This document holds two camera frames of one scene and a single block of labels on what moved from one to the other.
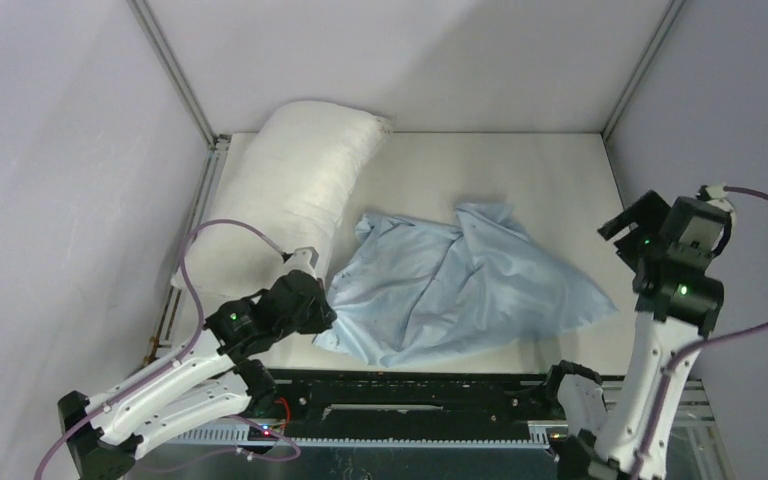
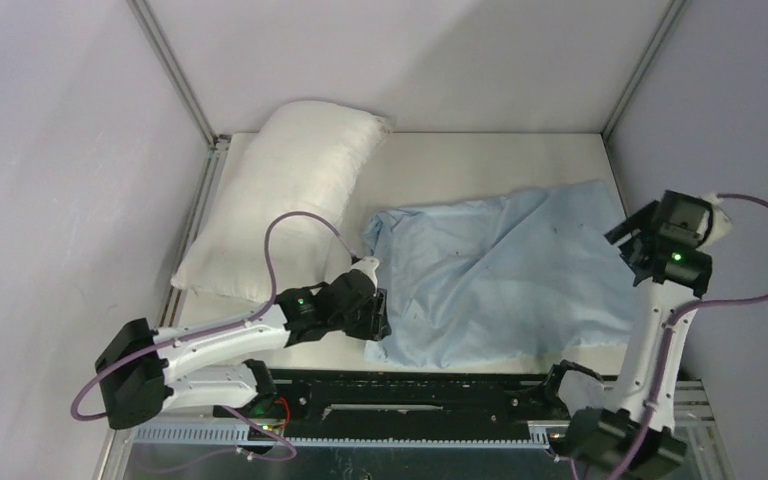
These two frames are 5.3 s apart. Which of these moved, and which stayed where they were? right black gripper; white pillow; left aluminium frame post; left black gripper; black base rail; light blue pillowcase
Moved: light blue pillowcase; left black gripper
Stayed: right black gripper; black base rail; left aluminium frame post; white pillow
